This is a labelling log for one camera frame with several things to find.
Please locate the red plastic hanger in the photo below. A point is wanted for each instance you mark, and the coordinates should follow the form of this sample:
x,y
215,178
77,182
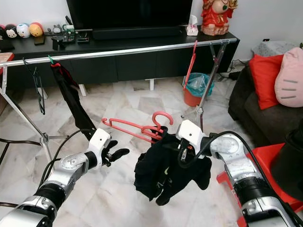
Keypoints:
x,y
191,61
163,112

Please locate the black plastic hanger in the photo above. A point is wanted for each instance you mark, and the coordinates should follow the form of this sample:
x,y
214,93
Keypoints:
x,y
37,75

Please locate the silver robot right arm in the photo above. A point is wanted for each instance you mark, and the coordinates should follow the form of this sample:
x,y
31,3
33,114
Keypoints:
x,y
232,151

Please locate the green hanger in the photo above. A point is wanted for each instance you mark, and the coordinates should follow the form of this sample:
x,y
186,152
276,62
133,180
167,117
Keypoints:
x,y
51,58

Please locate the orange bin with teal bag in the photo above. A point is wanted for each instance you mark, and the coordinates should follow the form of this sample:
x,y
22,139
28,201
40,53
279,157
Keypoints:
x,y
191,98

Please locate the black t-shirt with white print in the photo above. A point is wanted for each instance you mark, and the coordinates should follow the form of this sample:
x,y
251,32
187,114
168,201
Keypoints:
x,y
71,99

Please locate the black tv cabinet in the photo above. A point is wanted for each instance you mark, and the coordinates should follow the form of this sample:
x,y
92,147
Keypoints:
x,y
123,66

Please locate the red plastic stool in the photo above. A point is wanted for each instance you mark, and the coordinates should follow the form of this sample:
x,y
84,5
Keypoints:
x,y
270,156

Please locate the dark fabric sofa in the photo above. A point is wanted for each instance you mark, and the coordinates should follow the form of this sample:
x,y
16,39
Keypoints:
x,y
265,118

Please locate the silver metal clothes rack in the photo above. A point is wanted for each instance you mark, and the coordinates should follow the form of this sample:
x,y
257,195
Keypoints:
x,y
123,51

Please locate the black round mesh basket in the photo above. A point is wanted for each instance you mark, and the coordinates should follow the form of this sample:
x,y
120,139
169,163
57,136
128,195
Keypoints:
x,y
289,161

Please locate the red pillow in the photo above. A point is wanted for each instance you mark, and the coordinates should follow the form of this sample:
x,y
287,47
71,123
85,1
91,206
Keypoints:
x,y
265,80

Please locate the black soundbar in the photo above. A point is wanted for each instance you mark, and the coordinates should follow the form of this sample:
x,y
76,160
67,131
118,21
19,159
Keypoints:
x,y
137,33

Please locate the white tissue box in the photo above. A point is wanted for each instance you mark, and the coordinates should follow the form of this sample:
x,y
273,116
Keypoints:
x,y
192,30

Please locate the pink cat face pillow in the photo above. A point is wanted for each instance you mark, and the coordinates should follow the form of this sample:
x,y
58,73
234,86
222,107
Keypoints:
x,y
291,75

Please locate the red gold figurine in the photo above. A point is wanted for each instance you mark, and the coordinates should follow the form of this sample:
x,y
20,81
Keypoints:
x,y
217,19

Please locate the grey speckled cushion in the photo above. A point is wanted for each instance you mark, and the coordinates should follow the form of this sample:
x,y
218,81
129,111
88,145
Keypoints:
x,y
274,48

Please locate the black television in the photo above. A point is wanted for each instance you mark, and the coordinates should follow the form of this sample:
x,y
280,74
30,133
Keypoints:
x,y
128,12

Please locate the white egg toy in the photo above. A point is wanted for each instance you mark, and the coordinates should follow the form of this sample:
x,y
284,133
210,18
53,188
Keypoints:
x,y
23,30

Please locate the black egg toy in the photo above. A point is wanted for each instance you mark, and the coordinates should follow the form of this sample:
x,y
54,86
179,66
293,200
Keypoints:
x,y
11,32

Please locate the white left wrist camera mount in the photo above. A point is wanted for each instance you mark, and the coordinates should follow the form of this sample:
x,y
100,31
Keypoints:
x,y
99,142

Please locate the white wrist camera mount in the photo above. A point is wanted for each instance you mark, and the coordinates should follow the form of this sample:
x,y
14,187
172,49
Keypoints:
x,y
99,142
189,132

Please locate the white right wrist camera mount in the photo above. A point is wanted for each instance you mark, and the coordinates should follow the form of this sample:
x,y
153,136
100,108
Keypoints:
x,y
189,132

